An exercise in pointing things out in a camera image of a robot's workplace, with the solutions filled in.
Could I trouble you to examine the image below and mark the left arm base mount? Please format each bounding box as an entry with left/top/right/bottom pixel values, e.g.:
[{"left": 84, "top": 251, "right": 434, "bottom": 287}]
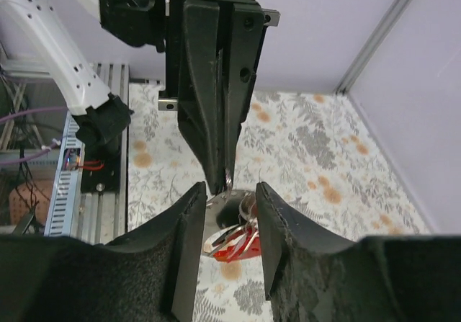
[{"left": 79, "top": 152, "right": 121, "bottom": 193}]

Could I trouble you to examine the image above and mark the white slotted cable duct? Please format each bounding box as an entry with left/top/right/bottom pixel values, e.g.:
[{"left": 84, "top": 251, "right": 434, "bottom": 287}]
[{"left": 44, "top": 113, "right": 84, "bottom": 236}]

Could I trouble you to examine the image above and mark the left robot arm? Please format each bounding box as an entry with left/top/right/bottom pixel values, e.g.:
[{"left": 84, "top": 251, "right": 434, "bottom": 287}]
[{"left": 1, "top": 0, "right": 280, "bottom": 194}]

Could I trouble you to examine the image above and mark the metal key holder red handle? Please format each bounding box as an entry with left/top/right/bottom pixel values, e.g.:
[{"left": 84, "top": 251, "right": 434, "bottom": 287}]
[{"left": 202, "top": 189, "right": 261, "bottom": 263}]

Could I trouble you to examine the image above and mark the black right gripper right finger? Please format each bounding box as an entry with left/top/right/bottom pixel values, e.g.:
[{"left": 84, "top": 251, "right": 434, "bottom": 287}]
[{"left": 256, "top": 183, "right": 460, "bottom": 321}]

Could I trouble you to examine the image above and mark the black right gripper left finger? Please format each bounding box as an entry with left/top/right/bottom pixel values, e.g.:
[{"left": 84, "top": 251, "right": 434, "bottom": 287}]
[{"left": 1, "top": 182, "right": 207, "bottom": 321}]

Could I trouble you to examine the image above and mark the aluminium front rail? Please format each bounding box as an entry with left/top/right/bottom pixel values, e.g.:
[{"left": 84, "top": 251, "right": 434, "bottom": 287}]
[{"left": 71, "top": 62, "right": 130, "bottom": 246}]

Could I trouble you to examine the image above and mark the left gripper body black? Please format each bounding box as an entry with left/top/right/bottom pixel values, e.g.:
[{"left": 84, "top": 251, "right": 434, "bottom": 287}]
[{"left": 158, "top": 0, "right": 279, "bottom": 111}]

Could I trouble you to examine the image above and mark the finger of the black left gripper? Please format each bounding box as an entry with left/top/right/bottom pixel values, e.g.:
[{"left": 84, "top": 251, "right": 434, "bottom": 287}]
[
  {"left": 219, "top": 1, "right": 265, "bottom": 189},
  {"left": 178, "top": 0, "right": 225, "bottom": 194}
]

